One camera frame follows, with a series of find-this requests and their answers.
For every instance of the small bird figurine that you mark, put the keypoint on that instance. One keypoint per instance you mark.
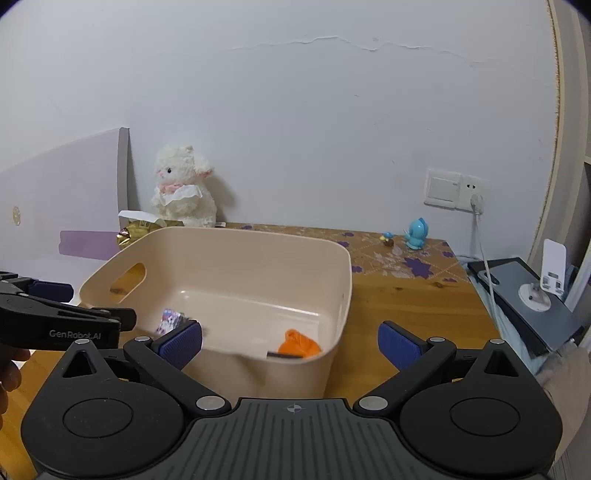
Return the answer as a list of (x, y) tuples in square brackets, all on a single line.
[(387, 239)]

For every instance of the dark grey flat box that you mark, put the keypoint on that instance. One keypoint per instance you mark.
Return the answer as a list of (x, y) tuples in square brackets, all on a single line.
[(542, 332)]

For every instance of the white paper card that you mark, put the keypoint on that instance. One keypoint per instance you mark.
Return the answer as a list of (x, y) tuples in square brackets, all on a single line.
[(134, 215)]

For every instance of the white plush lamb toy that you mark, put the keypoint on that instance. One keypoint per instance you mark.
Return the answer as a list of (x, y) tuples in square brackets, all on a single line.
[(180, 193)]

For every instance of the Hello Kitty cartoon box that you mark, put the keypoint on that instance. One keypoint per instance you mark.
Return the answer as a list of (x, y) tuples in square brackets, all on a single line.
[(170, 320)]

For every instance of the gold foil snack bag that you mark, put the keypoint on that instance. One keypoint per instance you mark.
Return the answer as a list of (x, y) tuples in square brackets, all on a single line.
[(137, 229)]

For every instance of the blue penguin figurine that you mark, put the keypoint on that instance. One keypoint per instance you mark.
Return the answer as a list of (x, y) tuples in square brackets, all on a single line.
[(417, 234)]

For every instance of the person left hand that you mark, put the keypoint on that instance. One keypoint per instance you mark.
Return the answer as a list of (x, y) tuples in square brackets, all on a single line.
[(10, 375)]

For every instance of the floral table mat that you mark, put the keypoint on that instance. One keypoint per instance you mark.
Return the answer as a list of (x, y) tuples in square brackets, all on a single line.
[(371, 256)]

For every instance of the orange cloth item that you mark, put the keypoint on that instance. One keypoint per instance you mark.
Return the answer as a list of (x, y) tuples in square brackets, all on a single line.
[(298, 345)]

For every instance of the white phone stand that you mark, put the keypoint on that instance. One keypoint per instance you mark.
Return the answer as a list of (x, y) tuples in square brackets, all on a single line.
[(537, 296)]

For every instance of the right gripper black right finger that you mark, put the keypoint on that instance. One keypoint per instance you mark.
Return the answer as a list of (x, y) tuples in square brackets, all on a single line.
[(464, 411)]

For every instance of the white wall switch socket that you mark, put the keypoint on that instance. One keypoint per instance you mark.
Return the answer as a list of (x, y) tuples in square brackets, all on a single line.
[(452, 190)]

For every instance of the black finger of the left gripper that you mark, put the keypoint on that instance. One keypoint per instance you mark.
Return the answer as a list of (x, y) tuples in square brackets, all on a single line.
[(54, 291)]

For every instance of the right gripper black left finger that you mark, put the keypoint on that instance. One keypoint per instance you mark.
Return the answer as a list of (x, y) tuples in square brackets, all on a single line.
[(118, 411)]

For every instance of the beige plastic storage basket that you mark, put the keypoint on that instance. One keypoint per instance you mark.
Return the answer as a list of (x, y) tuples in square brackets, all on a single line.
[(246, 289)]

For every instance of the lilac headboard panel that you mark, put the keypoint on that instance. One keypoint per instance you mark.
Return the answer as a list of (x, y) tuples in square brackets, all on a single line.
[(59, 209)]

